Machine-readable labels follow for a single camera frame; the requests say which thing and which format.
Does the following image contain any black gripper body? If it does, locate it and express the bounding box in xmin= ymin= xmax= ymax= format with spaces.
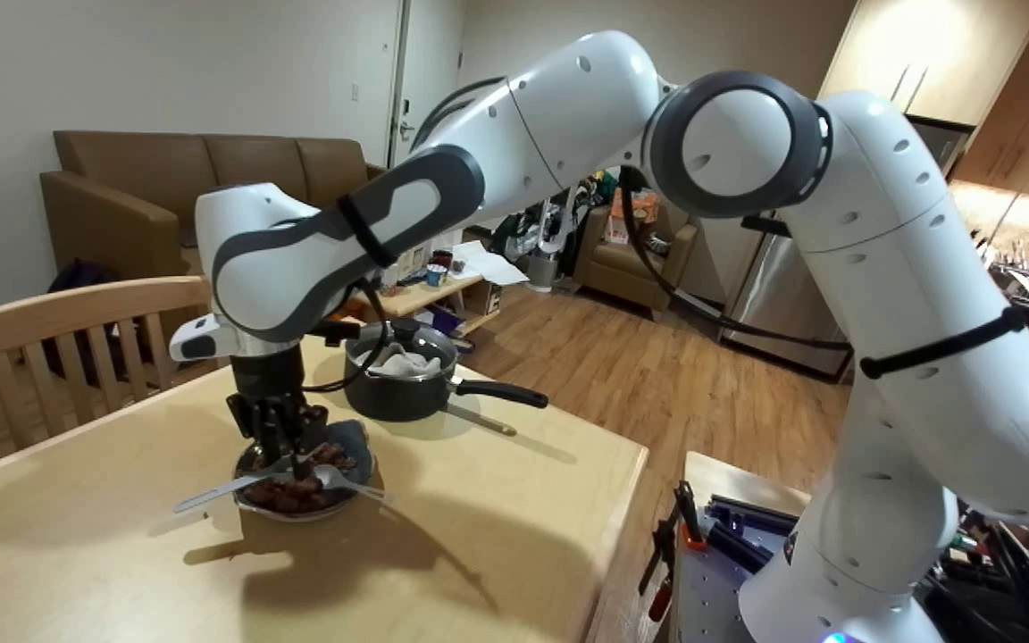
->
xmin=228 ymin=345 xmax=329 ymax=441

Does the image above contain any gray spoon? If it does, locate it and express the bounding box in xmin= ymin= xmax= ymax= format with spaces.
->
xmin=172 ymin=468 xmax=293 ymax=514

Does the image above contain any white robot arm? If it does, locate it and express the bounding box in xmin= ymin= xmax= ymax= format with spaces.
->
xmin=172 ymin=33 xmax=1029 ymax=643

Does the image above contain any gray bowl with brown food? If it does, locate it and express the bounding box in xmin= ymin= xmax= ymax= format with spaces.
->
xmin=231 ymin=421 xmax=382 ymax=521

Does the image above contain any glass pot lid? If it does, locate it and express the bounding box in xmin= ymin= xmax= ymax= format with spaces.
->
xmin=361 ymin=332 xmax=454 ymax=383

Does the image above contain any brown sofa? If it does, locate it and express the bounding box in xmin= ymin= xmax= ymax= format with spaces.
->
xmin=40 ymin=133 xmax=379 ymax=278

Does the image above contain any near right wooden chair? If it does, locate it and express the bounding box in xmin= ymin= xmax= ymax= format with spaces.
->
xmin=0 ymin=273 xmax=206 ymax=457

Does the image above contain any black saucepan with handle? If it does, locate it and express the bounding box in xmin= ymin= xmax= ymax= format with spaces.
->
xmin=345 ymin=321 xmax=548 ymax=421

